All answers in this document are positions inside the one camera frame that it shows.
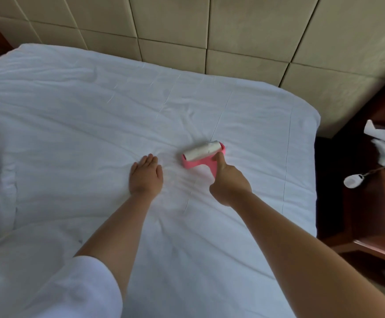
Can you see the person's right hand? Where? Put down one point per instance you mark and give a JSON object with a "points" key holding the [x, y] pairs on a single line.
{"points": [[231, 188]]}

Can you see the person's left hand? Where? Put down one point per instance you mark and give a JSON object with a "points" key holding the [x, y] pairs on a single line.
{"points": [[146, 182]]}

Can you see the pink lint roller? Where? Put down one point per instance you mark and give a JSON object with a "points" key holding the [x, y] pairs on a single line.
{"points": [[202, 150]]}

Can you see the white bed sheet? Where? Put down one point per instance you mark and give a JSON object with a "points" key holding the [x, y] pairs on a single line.
{"points": [[126, 102]]}

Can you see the person's right forearm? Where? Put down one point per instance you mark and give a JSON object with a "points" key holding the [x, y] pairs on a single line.
{"points": [[311, 261]]}

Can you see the person's left forearm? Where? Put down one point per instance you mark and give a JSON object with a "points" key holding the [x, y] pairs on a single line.
{"points": [[119, 241]]}

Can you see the person's white shirt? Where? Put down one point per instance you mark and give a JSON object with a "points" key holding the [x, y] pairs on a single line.
{"points": [[73, 291]]}

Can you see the white oval tag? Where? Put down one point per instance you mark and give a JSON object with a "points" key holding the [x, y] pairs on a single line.
{"points": [[354, 181]]}

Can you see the beige padded headboard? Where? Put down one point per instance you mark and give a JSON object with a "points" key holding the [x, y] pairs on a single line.
{"points": [[245, 23]]}

